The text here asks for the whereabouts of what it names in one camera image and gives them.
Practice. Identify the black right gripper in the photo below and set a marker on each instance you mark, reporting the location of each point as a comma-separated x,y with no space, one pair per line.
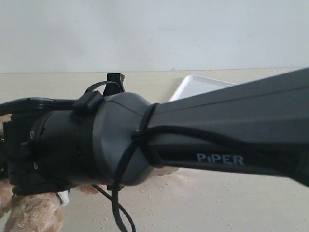
115,84

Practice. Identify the pink teddy bear striped sweater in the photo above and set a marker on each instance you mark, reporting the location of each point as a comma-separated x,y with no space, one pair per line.
34,213

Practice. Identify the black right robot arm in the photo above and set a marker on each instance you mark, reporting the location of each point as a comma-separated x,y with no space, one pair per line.
260,127

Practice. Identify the white rectangular plastic tray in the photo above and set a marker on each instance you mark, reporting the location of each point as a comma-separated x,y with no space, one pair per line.
193,85

